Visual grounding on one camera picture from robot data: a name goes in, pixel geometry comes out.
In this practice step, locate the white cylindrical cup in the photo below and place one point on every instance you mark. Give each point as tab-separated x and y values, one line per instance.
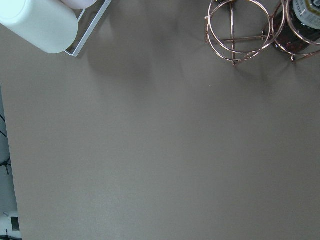
49	25

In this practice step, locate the tea bottle in rack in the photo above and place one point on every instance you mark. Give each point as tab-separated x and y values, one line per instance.
301	27

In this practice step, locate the white wire holder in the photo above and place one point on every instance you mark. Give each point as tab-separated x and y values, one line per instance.
87	20

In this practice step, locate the copper wire bottle rack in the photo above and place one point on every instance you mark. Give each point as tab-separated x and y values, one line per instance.
239	30

